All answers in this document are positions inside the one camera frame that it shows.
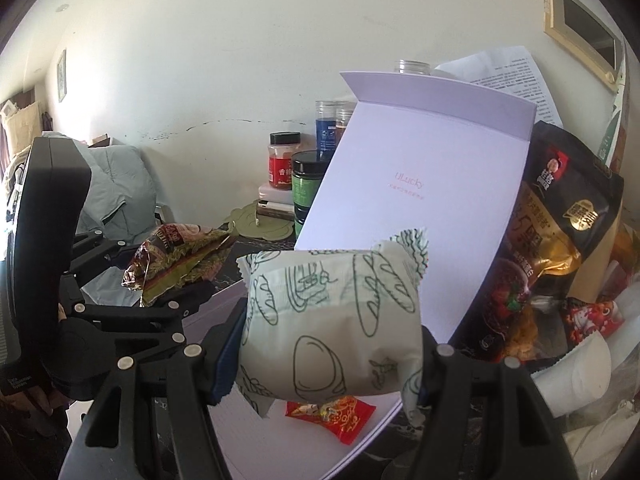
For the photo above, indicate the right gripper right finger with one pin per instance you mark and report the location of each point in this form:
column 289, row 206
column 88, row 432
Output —
column 518, row 439

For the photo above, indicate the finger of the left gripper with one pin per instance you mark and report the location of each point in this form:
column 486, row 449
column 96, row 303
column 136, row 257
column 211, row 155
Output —
column 145, row 309
column 99, row 255

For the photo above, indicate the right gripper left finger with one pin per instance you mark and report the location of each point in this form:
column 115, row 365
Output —
column 117, row 438

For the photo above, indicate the brown green snack bag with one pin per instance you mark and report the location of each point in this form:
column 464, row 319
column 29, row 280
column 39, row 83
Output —
column 175, row 255

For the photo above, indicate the red gold candy packet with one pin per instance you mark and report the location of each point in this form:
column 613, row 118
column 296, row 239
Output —
column 344, row 417

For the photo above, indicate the grey puffer jacket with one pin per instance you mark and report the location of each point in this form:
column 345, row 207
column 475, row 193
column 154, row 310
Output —
column 122, row 196

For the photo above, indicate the white rolled tube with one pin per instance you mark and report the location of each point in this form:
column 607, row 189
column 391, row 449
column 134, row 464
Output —
column 578, row 379

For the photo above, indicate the green leaf coaster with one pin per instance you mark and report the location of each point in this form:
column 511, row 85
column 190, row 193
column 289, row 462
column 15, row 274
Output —
column 249, row 224

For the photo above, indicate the brown paper bag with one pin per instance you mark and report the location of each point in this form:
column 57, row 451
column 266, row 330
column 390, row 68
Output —
column 589, row 277

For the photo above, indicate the green black jar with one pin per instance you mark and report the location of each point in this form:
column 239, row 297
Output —
column 308, row 170

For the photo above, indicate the red label jar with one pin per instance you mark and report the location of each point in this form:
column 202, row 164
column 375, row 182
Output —
column 282, row 146

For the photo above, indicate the black gold oatmeal bag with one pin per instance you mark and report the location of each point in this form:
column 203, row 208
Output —
column 567, row 202

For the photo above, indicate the blue label jar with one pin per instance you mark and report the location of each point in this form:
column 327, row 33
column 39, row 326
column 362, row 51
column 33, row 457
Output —
column 332, row 118

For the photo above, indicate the lavender open gift box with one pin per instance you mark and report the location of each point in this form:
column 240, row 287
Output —
column 420, row 152

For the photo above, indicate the printed paper sheet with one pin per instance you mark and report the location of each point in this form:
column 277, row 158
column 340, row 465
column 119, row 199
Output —
column 511, row 70

